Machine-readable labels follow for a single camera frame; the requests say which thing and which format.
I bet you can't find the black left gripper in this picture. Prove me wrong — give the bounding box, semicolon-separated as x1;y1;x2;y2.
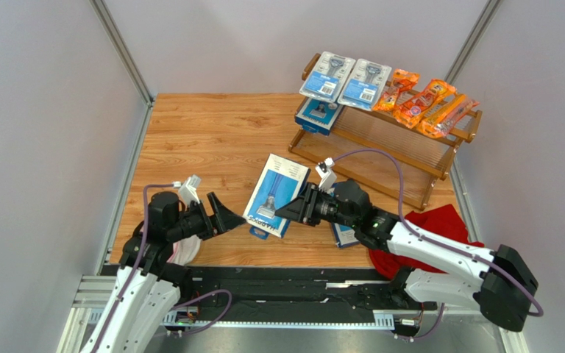
168;191;246;242

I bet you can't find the blue Harry's razor box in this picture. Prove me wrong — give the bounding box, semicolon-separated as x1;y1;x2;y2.
331;223;360;249
243;154;310;240
294;98;344;136

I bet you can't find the clear blister razor pack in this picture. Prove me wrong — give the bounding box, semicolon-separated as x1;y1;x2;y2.
337;59;393;111
299;51;356;103

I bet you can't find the orange Bic razor bag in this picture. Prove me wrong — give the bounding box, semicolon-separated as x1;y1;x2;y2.
416;93;479;139
372;69;420;112
392;79;457;129

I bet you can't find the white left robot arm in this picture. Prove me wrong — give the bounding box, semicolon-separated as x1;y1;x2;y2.
82;185;246;352

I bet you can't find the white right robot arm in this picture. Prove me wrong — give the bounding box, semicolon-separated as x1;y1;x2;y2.
275;179;544;332

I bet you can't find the wooden two-tier shelf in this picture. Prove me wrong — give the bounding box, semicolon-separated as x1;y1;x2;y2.
288;52;483;212

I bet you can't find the red cloth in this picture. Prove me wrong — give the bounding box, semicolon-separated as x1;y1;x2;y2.
369;204;486;279

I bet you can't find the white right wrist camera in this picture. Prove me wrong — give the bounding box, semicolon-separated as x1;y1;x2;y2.
316;157;337;192

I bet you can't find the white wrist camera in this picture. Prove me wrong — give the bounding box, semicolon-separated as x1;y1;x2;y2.
178;174;202;207
316;157;337;192

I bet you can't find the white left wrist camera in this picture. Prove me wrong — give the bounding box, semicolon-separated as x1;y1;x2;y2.
178;174;202;207

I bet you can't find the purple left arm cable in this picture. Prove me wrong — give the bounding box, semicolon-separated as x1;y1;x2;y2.
88;182;233;353

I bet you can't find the aluminium slotted rail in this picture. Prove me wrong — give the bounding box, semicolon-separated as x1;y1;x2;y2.
88;308;395;331

